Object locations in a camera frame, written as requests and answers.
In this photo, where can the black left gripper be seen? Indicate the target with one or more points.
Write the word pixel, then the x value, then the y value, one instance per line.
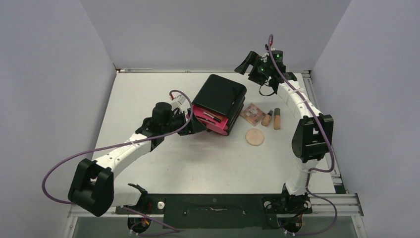
pixel 194 127

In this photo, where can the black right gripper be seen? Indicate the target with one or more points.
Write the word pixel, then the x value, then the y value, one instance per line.
pixel 250 59

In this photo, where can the pink drawer with black knob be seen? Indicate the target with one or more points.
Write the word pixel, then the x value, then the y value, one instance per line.
pixel 220 128

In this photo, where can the eyeshadow palette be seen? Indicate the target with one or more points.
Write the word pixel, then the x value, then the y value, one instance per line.
pixel 253 114

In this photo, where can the tan concealer stick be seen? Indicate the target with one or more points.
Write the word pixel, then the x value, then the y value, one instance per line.
pixel 267 119

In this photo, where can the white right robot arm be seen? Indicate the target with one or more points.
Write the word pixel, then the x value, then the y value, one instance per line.
pixel 313 134

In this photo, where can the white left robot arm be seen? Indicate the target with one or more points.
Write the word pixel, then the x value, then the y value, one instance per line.
pixel 93 185

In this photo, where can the round beige powder puff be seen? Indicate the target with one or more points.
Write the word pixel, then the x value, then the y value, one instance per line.
pixel 254 137

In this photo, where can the tan foundation tube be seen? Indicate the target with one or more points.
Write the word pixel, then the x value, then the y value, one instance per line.
pixel 277 119

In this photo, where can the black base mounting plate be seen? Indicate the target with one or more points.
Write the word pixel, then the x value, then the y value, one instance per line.
pixel 222 211

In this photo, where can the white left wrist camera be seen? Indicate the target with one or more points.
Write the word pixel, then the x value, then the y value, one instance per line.
pixel 178 100

